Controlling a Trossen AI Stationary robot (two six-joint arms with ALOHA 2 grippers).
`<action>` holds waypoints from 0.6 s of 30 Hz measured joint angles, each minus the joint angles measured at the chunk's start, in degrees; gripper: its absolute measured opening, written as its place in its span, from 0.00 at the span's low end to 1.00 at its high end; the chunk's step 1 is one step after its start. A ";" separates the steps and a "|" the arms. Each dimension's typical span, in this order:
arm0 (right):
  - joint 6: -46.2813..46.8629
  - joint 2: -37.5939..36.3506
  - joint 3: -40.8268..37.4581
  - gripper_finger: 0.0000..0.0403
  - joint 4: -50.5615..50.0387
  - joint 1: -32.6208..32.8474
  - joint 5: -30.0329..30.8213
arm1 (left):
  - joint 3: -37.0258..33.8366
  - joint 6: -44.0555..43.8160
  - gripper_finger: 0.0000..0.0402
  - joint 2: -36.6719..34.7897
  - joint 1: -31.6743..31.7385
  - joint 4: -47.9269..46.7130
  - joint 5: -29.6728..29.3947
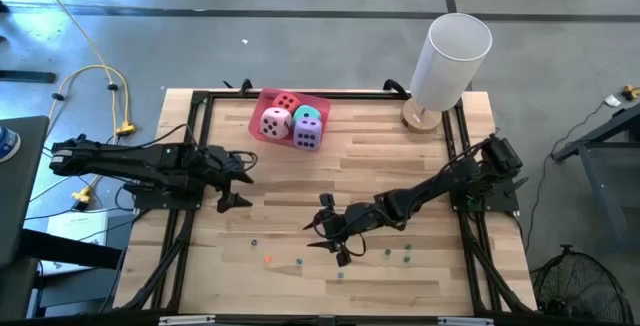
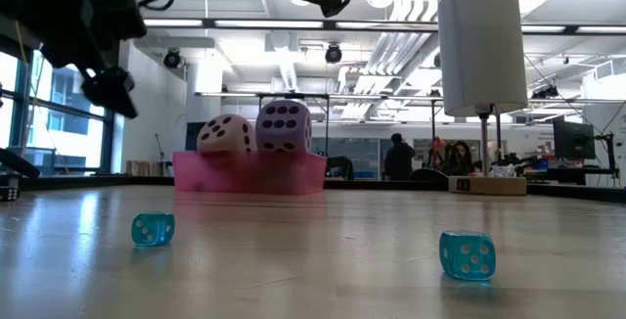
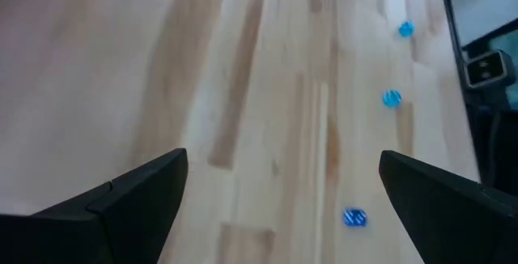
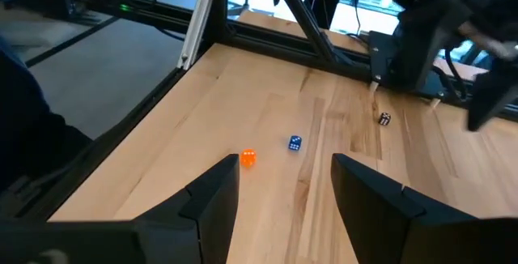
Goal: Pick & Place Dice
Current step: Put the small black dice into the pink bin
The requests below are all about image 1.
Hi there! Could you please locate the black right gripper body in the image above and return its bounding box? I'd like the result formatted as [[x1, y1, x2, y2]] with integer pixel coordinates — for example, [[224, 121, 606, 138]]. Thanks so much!
[[319, 193, 386, 267]]

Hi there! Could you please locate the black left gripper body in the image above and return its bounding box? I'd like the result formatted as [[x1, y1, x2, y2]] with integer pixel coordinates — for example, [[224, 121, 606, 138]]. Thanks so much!
[[199, 145, 246, 197]]

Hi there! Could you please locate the large pink foam die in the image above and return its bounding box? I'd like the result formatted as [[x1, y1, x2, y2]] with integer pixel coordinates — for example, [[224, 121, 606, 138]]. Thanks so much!
[[258, 107, 293, 141]]

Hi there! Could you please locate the pink translucent plastic bin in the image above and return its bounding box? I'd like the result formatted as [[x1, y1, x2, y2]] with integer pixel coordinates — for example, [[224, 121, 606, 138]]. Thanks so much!
[[248, 87, 332, 150]]

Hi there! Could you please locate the large purple foam die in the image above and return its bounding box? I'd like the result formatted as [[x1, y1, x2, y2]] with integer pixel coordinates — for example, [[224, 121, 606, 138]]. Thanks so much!
[[292, 117, 324, 153]]

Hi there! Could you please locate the large red foam die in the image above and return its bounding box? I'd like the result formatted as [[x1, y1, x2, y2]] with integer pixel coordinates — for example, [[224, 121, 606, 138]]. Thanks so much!
[[271, 91, 302, 115]]

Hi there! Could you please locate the large teal foam die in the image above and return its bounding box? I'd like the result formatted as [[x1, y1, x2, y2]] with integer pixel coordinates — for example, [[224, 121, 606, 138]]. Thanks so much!
[[291, 104, 323, 125]]

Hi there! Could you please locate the white flat box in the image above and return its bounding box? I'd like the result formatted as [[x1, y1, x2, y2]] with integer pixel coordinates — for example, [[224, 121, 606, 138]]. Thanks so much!
[[46, 211, 109, 246]]

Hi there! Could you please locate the white shade table lamp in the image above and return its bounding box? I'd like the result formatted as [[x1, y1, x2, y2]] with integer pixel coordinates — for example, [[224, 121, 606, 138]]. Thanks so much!
[[399, 12, 494, 135]]

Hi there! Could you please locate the dark grey desk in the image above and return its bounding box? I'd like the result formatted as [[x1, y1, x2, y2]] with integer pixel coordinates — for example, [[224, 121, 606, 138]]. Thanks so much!
[[0, 114, 124, 321]]

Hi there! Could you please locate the black floor bar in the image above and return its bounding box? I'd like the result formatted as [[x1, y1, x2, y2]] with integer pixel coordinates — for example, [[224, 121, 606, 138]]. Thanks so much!
[[0, 69, 58, 85]]

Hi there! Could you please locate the blue and white can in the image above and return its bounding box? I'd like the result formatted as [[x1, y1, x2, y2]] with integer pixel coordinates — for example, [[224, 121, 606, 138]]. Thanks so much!
[[0, 125, 22, 163]]

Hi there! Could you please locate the black mesh fan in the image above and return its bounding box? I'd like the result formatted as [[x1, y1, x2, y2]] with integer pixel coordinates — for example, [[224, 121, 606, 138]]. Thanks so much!
[[532, 244, 635, 326]]

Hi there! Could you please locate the dark grey metal stand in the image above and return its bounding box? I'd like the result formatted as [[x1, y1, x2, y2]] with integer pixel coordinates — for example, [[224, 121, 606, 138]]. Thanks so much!
[[551, 105, 640, 240]]

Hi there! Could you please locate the yellow extension cable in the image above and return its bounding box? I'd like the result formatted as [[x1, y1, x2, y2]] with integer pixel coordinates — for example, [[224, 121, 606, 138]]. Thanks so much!
[[27, 0, 139, 205]]

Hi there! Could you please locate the silver frame bracket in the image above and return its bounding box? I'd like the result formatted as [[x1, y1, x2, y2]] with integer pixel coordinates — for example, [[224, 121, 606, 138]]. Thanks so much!
[[438, 316, 495, 326], [158, 315, 216, 326]]

